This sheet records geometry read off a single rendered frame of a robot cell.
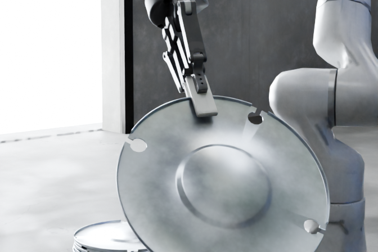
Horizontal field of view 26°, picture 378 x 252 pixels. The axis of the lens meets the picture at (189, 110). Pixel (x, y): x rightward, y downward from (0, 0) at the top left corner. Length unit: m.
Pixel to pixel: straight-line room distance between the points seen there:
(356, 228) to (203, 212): 0.58
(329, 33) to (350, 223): 0.36
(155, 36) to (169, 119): 5.09
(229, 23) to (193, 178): 5.68
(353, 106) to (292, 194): 0.45
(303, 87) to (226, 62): 5.20
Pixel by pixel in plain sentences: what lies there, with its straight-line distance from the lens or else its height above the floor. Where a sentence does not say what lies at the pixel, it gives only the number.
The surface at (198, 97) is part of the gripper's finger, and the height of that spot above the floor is 0.83.
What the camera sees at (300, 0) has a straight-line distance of 7.37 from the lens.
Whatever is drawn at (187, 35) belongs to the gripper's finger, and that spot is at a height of 0.92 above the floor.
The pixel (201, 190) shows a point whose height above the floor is 0.72.
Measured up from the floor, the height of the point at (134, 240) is 0.35.
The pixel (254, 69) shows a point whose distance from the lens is 6.97.
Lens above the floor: 0.96
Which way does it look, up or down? 8 degrees down
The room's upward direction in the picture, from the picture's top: straight up
